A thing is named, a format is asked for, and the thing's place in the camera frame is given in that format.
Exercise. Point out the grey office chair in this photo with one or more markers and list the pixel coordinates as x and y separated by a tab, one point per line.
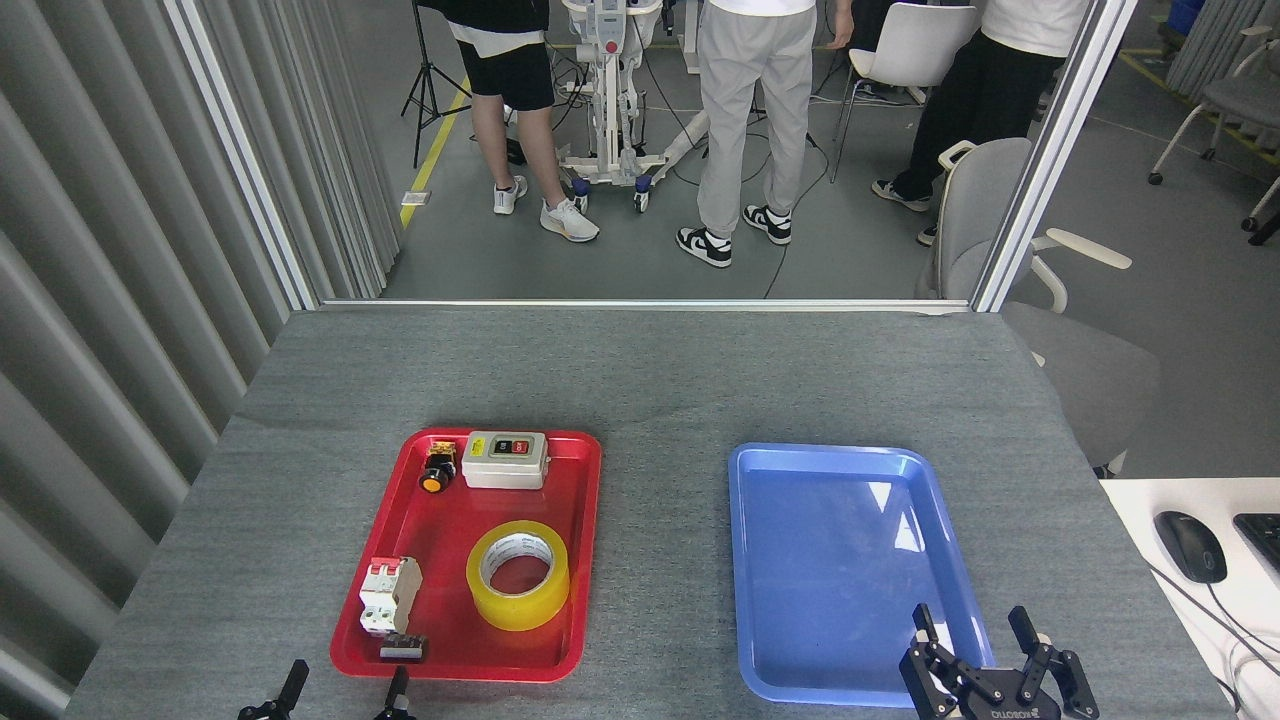
985	200

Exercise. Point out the person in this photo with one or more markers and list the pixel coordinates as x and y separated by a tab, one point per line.
750	90
980	100
500	70

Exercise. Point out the black tripod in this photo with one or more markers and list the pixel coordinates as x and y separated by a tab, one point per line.
428	85

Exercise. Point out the white floor plate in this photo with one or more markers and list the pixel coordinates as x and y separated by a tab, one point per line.
415	198

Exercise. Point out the blue plastic tray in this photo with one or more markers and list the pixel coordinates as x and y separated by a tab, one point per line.
830	580

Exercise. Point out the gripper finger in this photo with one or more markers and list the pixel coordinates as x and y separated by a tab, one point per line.
290	690
398	695

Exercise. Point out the silver frame post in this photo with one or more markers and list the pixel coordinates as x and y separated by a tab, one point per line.
1050	160
245	160

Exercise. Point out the white desk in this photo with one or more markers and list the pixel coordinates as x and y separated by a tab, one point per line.
1150	500

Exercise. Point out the white plastic chair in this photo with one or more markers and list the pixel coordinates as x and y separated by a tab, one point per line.
915	45

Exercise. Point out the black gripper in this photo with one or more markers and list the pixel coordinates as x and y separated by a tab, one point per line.
1010	705

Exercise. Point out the red plastic tray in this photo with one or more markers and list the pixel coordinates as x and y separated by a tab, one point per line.
450	640

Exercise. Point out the grey switch box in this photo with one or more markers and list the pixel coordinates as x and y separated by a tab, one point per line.
505	468

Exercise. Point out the blue bin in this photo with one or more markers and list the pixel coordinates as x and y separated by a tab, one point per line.
1185	15

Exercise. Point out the black keyboard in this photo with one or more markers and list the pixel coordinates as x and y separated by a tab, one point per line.
1265	540

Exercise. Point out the grey chair with white legs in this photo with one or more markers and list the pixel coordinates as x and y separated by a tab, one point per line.
1240	100

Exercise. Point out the white stand on wheels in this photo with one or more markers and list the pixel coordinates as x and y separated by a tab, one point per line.
608	90

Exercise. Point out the yellow tape roll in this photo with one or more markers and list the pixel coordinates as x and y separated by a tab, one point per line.
520	605

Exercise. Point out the small black terminal block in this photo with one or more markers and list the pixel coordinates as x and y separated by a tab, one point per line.
403	647

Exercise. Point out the black orange push button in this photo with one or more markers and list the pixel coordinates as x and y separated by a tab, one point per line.
436	474

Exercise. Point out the white circuit breaker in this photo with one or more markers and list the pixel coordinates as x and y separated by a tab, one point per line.
388	595

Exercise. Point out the silver frame rail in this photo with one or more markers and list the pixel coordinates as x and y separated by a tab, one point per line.
640	304

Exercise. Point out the black computer mouse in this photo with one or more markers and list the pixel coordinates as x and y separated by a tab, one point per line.
1190	548

